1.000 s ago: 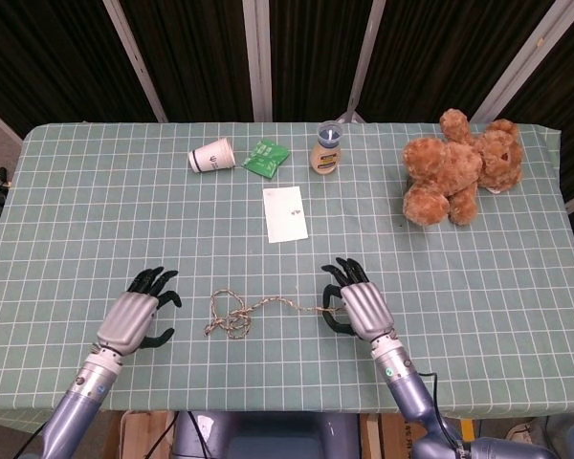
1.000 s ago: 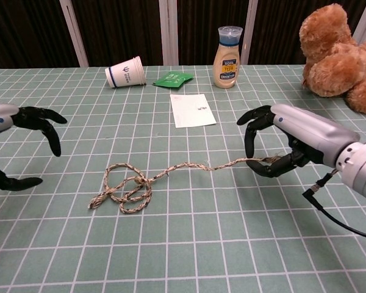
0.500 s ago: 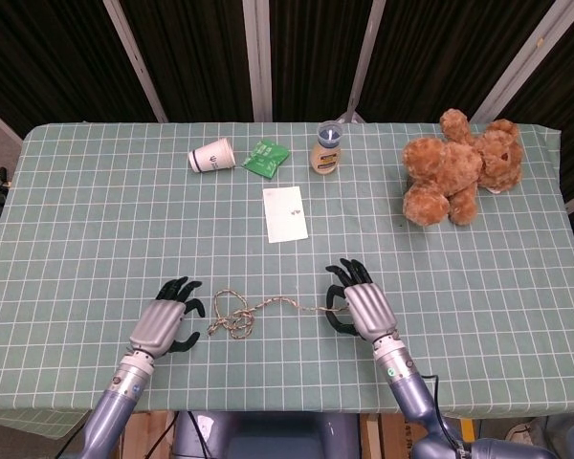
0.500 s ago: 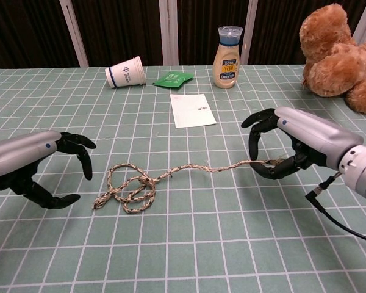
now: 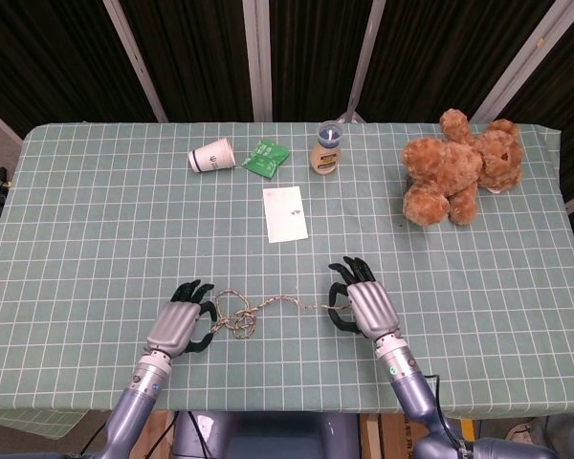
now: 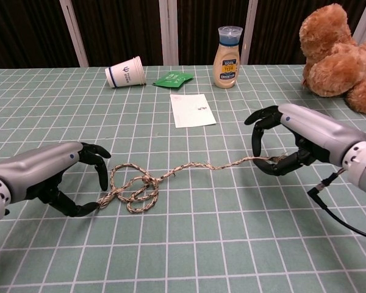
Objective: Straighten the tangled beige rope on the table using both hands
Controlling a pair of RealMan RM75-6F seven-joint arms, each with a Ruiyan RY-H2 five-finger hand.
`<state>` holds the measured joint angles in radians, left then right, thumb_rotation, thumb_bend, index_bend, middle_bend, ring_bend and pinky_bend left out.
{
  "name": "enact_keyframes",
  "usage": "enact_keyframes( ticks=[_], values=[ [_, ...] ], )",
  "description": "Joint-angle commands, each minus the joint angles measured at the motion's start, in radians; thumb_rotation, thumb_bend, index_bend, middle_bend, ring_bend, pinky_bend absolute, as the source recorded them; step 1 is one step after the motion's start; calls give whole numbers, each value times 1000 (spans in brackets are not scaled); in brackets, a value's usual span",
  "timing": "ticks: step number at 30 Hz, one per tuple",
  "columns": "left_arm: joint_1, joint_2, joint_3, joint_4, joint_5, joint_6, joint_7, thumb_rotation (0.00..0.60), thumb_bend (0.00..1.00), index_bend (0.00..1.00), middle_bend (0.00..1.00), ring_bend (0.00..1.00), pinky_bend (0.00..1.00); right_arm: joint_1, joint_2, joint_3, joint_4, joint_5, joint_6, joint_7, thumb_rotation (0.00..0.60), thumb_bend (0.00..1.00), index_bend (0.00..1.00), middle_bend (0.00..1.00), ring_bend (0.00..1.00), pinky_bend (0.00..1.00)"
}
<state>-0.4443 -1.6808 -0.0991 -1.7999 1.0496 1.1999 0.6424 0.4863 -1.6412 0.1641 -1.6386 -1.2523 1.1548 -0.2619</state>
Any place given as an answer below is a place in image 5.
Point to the small beige drink bottle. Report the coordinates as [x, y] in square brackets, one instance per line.
[325, 158]

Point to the brown cardboard box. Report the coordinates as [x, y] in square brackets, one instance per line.
[406, 437]

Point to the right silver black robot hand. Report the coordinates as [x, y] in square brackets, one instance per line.
[373, 306]

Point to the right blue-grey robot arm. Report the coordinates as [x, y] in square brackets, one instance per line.
[411, 387]

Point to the black curtain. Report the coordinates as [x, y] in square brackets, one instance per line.
[52, 57]

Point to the brown teddy bear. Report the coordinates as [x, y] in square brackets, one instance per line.
[449, 167]

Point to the light wooden board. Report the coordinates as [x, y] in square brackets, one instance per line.
[370, 437]

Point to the white paper card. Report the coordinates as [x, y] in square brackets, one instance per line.
[284, 215]

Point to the green snack packet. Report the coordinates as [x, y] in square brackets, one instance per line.
[265, 158]

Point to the white paper cup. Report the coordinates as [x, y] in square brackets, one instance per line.
[213, 157]

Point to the green checked tablecloth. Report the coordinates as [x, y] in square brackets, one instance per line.
[100, 239]

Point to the blue-grey robot torso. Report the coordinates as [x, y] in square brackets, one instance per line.
[268, 435]

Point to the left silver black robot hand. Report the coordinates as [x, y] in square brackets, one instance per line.
[172, 325]

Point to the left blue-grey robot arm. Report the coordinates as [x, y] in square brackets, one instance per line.
[134, 406]

